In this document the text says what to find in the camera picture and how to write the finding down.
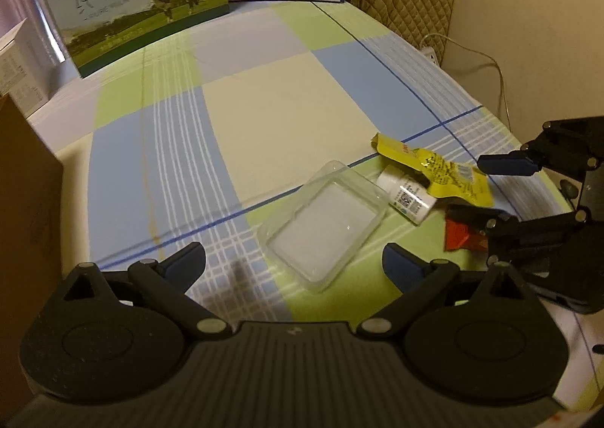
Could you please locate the red packet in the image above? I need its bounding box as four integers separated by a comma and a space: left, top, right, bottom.
444, 216, 492, 252

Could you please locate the cow print milk carton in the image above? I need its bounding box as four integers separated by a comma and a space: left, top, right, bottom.
37, 0, 231, 79

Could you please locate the white cable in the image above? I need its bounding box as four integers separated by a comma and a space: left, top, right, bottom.
421, 33, 513, 132

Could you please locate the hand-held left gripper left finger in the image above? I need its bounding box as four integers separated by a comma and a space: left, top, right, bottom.
63, 242, 232, 339

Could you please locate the clear plastic tray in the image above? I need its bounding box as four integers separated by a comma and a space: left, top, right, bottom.
257, 160, 385, 294

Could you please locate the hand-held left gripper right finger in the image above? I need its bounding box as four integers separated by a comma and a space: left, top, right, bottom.
356, 243, 539, 338

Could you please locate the large white brown-rimmed box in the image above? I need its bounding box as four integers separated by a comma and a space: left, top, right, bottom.
0, 93, 65, 412

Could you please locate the yellow packet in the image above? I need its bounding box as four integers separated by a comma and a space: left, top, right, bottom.
369, 132, 494, 208

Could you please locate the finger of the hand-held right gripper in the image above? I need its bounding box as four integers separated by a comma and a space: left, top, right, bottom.
446, 204, 593, 271
476, 115, 604, 178

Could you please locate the small white bottle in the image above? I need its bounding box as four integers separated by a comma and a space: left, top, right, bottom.
376, 165, 435, 226

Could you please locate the white printed carton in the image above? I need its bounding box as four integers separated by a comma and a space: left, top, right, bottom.
0, 18, 60, 120

